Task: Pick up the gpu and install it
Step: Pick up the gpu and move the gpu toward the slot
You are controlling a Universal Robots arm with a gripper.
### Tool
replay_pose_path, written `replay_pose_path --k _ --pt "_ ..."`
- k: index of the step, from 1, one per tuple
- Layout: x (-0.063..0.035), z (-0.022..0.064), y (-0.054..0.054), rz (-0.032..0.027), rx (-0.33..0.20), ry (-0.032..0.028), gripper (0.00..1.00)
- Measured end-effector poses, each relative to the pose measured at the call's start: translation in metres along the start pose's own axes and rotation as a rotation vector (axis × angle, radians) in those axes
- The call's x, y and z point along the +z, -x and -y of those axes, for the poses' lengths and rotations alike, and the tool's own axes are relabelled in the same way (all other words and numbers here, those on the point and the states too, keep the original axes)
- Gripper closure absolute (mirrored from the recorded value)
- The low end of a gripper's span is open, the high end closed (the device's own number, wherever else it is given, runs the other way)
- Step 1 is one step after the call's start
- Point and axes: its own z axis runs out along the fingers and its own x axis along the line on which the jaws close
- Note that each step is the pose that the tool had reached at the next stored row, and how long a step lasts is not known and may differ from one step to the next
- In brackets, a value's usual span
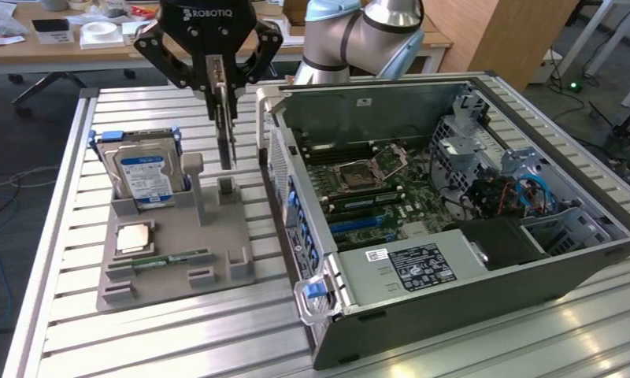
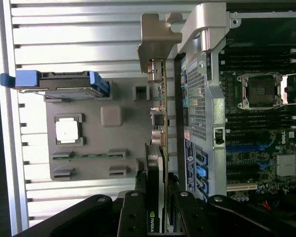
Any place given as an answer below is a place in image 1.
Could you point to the brown cardboard box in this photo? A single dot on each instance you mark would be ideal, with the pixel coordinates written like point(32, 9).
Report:
point(293, 12)

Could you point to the metal disk bay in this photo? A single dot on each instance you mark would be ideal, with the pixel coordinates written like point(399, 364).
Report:
point(463, 149)
point(567, 232)

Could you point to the grey power supply unit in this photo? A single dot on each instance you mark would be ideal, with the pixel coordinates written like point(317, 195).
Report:
point(363, 275)

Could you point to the wooden office desk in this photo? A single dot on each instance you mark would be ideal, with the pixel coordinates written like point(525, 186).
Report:
point(284, 53)
point(57, 53)

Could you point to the flat white box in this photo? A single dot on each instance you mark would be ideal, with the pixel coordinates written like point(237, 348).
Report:
point(103, 41)

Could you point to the CPU socket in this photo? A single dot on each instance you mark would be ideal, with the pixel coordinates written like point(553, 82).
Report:
point(356, 175)

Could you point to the grey plastic parts rack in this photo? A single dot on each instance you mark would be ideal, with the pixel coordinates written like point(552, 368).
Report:
point(220, 228)

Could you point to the white table frame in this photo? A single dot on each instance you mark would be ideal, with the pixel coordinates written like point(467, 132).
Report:
point(609, 35)

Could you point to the white tape roll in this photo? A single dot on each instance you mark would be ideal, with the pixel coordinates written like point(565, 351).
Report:
point(100, 28)

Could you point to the green motherboard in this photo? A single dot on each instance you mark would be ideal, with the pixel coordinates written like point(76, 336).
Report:
point(415, 197)

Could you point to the green RAM stick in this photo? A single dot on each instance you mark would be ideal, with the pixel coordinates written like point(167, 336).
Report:
point(163, 260)
point(365, 201)

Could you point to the black office chair base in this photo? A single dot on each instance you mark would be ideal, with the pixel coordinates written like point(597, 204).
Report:
point(47, 84)

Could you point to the Nvidia graphics card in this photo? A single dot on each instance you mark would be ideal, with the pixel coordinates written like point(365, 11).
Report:
point(224, 138)

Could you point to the blue card retention clip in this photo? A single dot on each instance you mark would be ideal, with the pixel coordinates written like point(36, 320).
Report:
point(289, 186)
point(301, 226)
point(296, 205)
point(307, 244)
point(312, 262)

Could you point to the clear plastic bag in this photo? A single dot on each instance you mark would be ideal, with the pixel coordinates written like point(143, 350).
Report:
point(0, 17)

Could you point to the open grey PC case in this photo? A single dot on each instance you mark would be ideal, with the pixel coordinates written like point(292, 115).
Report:
point(452, 315)

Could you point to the red and white card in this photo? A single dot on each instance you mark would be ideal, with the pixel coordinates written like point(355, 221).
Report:
point(5, 40)

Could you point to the small white box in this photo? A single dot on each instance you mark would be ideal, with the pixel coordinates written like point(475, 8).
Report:
point(133, 33)

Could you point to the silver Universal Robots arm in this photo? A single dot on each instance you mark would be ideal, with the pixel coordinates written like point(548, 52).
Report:
point(328, 43)

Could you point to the hard disk in blue carrier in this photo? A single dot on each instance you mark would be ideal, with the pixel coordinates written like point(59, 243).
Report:
point(141, 173)

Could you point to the black and white box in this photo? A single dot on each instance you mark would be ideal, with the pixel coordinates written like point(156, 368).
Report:
point(52, 29)

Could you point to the blue case latch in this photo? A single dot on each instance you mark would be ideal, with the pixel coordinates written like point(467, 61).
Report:
point(311, 292)

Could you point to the metal socket cover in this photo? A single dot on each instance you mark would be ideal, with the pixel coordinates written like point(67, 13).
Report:
point(393, 157)

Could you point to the wooden cabinet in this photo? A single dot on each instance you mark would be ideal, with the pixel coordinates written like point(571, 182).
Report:
point(531, 39)

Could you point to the white paper stack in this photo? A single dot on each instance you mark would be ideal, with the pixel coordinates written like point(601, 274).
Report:
point(293, 39)

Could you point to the silver CPU chip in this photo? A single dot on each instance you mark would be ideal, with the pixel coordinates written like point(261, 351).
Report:
point(133, 238)

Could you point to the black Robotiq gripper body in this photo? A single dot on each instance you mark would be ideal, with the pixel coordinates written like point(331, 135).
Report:
point(207, 23)

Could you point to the blue PCIe expansion slot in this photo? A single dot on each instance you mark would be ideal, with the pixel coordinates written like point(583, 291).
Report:
point(357, 223)

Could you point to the red small item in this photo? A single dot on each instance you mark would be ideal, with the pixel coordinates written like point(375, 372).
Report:
point(143, 12)

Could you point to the silver chipset heatsink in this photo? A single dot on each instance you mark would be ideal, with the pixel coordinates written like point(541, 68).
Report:
point(416, 229)

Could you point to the device with green light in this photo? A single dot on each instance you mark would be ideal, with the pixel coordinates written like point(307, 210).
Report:
point(573, 86)

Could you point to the white cup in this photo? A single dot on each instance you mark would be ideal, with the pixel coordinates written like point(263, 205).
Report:
point(79, 4)

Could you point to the white electrical box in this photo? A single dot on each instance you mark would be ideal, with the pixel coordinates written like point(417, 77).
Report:
point(551, 67)

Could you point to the grey cup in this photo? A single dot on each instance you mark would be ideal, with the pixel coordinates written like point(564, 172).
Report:
point(55, 4)

